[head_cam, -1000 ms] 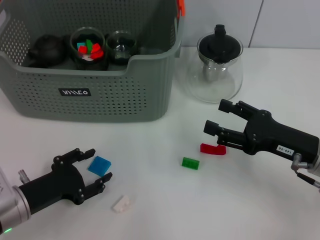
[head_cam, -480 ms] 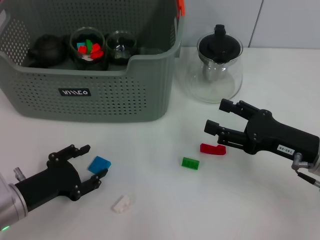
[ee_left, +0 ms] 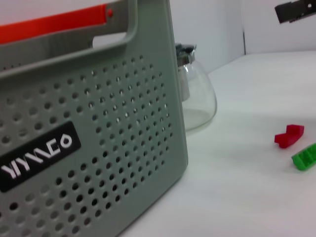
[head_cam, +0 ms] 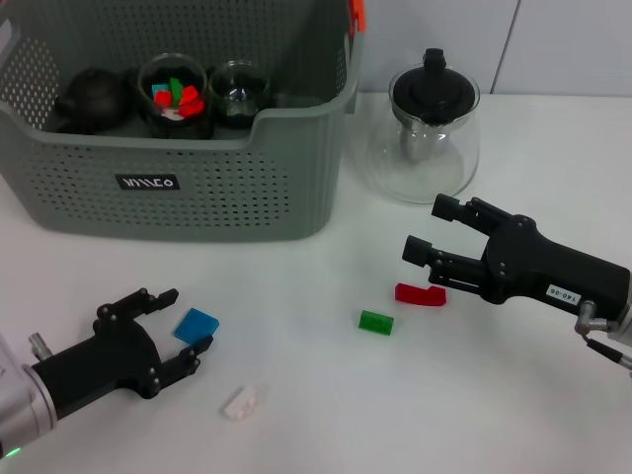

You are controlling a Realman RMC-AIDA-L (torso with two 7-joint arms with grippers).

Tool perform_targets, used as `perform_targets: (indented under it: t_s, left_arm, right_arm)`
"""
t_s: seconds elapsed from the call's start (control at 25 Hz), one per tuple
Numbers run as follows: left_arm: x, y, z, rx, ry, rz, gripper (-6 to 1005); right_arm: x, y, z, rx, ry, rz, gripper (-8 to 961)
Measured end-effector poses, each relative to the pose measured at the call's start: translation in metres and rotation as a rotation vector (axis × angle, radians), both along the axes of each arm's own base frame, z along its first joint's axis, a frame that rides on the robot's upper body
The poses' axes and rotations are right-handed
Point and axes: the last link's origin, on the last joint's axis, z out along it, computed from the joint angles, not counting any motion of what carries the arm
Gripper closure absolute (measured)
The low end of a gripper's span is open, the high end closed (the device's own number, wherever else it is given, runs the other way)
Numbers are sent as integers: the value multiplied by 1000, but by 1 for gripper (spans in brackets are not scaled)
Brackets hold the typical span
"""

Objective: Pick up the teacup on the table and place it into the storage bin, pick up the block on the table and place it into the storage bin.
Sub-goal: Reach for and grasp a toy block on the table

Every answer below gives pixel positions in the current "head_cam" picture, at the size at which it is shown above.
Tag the green stepped toy brick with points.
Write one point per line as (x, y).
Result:
(175, 91)

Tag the glass teacup with black sleeve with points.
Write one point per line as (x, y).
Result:
(173, 129)
(239, 106)

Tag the white rectangular toy brick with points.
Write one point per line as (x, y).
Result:
(172, 115)

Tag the blue toy brick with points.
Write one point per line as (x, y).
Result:
(195, 323)

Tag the long dark red brick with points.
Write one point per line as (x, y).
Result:
(419, 294)

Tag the dark clay teapot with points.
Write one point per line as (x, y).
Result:
(94, 99)

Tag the small red square brick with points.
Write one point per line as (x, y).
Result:
(163, 100)

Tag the black teapot lid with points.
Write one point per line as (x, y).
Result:
(429, 89)

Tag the grey-green perforated storage bin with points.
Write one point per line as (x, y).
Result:
(222, 197)

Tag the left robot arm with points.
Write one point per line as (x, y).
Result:
(22, 415)

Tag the bright red wedge brick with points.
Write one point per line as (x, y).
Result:
(193, 108)

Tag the green rectangular toy brick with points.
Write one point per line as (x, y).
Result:
(376, 322)

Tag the clear glass teapot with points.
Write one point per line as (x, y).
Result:
(424, 168)

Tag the clear white toy brick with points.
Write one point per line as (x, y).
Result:
(240, 404)

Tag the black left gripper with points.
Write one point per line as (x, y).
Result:
(108, 360)

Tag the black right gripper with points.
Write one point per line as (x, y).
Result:
(543, 269)

